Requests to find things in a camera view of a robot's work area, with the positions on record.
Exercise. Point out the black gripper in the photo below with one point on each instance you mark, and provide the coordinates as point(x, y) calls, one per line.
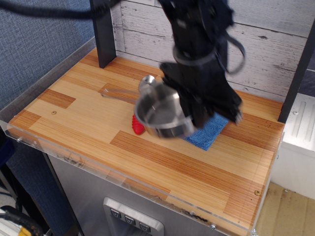
point(203, 90)

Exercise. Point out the stainless steel pot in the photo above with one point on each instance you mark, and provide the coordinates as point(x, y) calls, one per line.
point(157, 107)

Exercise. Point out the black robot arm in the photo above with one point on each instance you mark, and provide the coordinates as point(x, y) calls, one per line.
point(200, 52)

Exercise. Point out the blue folded cloth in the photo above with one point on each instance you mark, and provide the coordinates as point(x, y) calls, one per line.
point(203, 138)

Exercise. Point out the white aluminium block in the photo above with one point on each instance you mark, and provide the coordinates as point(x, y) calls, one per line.
point(294, 168)

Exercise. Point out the silver button panel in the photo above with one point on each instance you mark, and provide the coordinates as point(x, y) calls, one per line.
point(115, 211)

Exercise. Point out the stainless steel cabinet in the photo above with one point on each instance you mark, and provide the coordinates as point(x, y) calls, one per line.
point(86, 192)

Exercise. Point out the yellow black object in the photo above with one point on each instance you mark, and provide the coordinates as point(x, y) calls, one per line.
point(15, 223)

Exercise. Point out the black right vertical post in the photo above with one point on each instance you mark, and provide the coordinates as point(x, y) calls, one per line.
point(298, 76)

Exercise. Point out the black vertical post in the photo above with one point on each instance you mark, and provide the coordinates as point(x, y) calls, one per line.
point(104, 38)
point(298, 76)

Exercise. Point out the black left vertical post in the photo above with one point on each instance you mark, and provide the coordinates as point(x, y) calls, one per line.
point(104, 38)

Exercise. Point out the clear acrylic guard rail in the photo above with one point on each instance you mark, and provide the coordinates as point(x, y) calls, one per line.
point(172, 171)

